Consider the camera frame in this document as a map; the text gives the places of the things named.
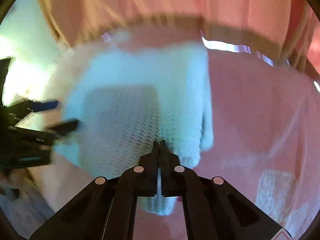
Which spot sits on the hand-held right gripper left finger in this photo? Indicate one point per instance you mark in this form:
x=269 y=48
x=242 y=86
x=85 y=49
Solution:
x=155 y=170

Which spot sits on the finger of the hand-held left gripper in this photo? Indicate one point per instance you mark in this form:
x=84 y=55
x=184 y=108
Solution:
x=47 y=105
x=65 y=127

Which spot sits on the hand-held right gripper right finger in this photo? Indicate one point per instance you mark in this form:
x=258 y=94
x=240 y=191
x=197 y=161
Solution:
x=162 y=170

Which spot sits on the white knit sweater with stripes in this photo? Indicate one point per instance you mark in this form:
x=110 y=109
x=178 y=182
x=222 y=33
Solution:
x=140 y=105

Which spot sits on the pink and white fleece blanket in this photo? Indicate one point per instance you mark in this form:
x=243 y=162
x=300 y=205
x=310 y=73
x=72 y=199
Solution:
x=250 y=120

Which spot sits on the pink curtain with tan hem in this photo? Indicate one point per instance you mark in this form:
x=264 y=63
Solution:
x=175 y=2

